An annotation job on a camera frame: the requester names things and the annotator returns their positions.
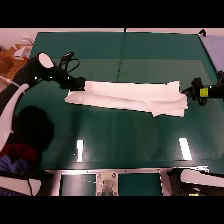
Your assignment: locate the white shirt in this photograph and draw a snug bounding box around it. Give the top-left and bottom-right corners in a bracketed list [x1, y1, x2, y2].
[63, 79, 189, 119]

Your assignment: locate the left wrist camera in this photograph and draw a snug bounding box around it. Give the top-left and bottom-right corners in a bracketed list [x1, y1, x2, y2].
[59, 51, 81, 74]

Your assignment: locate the black garment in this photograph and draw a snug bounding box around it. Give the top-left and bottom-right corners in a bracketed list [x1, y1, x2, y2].
[7, 105, 56, 162]

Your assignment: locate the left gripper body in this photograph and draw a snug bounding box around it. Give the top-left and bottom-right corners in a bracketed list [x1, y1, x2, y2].
[59, 76, 87, 92]

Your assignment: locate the red garment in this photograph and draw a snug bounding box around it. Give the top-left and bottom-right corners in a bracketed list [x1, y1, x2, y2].
[0, 142, 43, 165]

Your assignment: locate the blue garment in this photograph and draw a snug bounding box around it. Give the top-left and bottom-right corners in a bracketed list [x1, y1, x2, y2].
[0, 155, 33, 177]

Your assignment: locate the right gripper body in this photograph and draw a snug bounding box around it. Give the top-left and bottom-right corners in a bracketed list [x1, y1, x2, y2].
[181, 77, 210, 107]

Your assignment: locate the silver frame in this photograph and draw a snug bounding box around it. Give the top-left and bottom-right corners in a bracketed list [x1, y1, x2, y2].
[43, 166, 212, 197]

